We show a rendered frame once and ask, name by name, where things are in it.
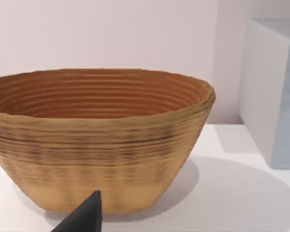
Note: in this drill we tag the woven wicker basket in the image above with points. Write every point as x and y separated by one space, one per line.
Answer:
104 149

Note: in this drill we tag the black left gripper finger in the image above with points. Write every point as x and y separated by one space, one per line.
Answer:
89 216

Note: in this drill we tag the pale microwave oven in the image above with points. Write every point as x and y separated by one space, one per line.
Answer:
268 101

